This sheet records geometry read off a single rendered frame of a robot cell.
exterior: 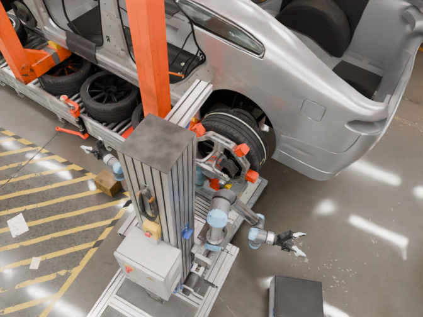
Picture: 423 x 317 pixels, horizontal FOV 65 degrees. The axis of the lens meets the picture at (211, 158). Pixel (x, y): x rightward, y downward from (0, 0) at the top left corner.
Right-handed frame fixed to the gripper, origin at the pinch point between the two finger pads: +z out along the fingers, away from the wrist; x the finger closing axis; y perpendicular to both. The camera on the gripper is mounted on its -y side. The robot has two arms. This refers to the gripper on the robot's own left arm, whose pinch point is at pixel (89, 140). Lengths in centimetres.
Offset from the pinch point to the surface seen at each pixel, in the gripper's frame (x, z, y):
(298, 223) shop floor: 135, -141, 107
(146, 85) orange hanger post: 45, -10, -33
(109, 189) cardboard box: 23, 21, 105
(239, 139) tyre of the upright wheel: 83, -75, -2
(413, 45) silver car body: 282, -129, -41
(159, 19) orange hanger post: 50, -17, -84
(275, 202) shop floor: 139, -109, 106
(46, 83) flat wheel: 53, 168, 73
